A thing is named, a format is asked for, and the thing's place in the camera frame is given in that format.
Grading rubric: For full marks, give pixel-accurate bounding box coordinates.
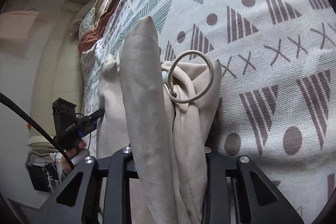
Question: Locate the patterned white bed quilt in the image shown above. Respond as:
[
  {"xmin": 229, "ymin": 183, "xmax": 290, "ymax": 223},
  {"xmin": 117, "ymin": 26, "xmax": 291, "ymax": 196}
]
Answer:
[{"xmin": 80, "ymin": 0, "xmax": 335, "ymax": 223}]

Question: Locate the beige drawstring cord loop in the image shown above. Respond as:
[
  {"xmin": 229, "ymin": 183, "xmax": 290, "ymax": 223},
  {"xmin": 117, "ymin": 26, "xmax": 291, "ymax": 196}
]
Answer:
[{"xmin": 163, "ymin": 50, "xmax": 215, "ymax": 104}]

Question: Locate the black cable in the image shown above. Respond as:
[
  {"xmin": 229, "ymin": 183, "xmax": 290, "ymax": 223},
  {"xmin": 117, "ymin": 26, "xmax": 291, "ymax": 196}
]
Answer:
[{"xmin": 0, "ymin": 92, "xmax": 76, "ymax": 171}]

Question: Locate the beige jacket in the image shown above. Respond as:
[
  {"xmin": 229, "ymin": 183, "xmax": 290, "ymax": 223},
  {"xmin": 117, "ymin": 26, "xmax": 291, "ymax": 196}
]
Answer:
[{"xmin": 97, "ymin": 16, "xmax": 222, "ymax": 223}]

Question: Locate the left hand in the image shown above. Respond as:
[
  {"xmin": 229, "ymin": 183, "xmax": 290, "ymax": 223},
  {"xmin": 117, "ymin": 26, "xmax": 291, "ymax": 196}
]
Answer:
[{"xmin": 61, "ymin": 139, "xmax": 90, "ymax": 176}]

